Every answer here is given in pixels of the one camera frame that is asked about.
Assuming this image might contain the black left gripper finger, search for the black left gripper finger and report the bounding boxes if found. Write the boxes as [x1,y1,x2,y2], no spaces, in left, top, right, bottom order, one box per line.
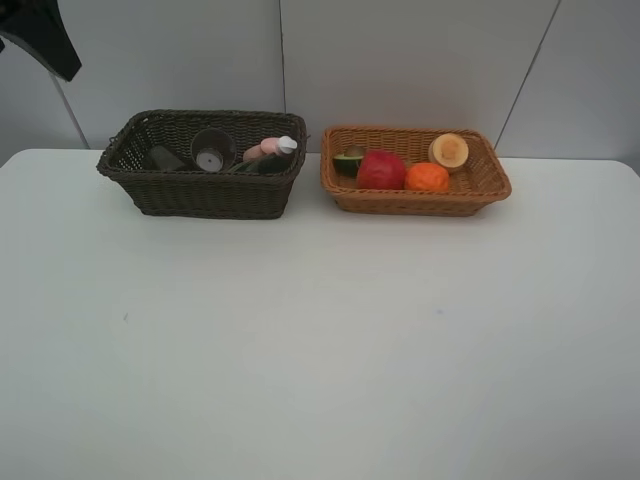
[0,0,82,82]

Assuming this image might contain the brown translucent plastic cup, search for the brown translucent plastic cup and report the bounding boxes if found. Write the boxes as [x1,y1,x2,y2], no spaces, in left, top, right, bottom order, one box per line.
[147,145,186,172]

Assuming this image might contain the purple translucent plastic cup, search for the purple translucent plastic cup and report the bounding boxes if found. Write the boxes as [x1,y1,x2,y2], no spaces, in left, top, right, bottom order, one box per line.
[191,128,237,173]

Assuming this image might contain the pink spray bottle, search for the pink spray bottle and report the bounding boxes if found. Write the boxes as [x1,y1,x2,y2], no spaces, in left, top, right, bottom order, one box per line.
[243,136,298,161]

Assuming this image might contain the dark green pump bottle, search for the dark green pump bottle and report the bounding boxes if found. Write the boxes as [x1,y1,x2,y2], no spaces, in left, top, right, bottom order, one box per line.
[229,154,289,175]

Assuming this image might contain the halved avocado with pit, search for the halved avocado with pit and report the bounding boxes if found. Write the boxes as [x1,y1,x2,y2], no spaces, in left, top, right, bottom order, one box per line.
[332,145,366,178]

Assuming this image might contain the red yellow apple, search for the red yellow apple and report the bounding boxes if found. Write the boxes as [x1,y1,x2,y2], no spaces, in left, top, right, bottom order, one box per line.
[356,150,406,190]

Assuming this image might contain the orange mandarin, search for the orange mandarin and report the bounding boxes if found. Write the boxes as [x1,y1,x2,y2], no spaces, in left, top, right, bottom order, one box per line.
[404,162,450,192]

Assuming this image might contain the red orange round fruit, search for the red orange round fruit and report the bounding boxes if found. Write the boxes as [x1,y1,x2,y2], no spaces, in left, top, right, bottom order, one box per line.
[428,133,469,172]

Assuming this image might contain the dark brown wicker basket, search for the dark brown wicker basket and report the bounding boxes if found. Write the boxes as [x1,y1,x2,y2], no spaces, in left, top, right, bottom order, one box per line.
[97,110,307,220]

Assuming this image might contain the light orange wicker basket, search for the light orange wicker basket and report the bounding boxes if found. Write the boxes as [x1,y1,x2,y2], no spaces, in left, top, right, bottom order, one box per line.
[320,125,512,217]

